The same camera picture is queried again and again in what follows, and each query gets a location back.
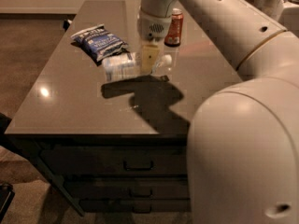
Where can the drawer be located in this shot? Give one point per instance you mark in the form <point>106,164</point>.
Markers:
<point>135,206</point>
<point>129,188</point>
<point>117,161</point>

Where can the metal counter shelf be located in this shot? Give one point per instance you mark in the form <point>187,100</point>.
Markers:
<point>268,7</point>

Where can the top left drawer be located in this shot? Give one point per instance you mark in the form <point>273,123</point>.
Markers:
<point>117,161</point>

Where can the bottom left drawer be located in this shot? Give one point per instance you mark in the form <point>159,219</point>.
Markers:
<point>135,206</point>

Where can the black chair at left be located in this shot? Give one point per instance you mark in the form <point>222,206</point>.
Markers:
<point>6,197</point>

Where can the middle left drawer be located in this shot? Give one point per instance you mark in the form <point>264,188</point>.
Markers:
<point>129,188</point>

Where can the blue chip bag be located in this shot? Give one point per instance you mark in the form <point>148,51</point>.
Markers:
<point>99,43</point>

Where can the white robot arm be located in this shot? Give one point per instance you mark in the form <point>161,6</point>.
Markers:
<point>243,142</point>

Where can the red coke can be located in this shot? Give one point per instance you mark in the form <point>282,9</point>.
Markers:
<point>173,37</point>

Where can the dark drawer cabinet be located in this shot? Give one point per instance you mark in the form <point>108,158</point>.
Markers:
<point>30,147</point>

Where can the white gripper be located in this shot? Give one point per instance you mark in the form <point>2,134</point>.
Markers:
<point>153,27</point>

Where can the blue plastic water bottle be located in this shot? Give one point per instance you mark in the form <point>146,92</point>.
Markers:
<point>130,65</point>

